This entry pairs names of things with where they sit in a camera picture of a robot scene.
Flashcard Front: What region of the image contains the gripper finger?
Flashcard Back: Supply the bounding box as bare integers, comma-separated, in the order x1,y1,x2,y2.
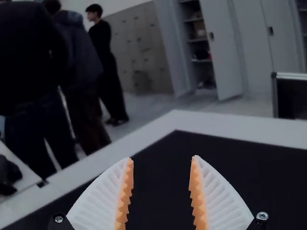
189,155,271,230
47,157,134,230

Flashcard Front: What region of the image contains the black mat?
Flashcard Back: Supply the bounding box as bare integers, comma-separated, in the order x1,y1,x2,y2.
0,130,307,230

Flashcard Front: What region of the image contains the black bag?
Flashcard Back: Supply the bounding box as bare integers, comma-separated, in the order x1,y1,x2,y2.
0,154,24,196

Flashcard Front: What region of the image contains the metal framed black cabinet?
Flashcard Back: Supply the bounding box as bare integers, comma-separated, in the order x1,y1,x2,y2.
271,71,307,120

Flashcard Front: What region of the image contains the grey cupboard with open doors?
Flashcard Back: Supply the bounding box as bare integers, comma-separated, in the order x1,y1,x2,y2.
153,0,244,101

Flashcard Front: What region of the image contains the person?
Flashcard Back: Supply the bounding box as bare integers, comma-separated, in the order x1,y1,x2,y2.
44,0,113,156
85,3,130,127
0,0,80,179

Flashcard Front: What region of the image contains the grey cupboard with closed doors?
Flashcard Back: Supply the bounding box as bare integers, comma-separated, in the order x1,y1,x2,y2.
231,0,302,96

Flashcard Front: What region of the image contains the grey drawer cabinet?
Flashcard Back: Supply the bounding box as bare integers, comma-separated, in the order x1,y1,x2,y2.
103,0,175,95

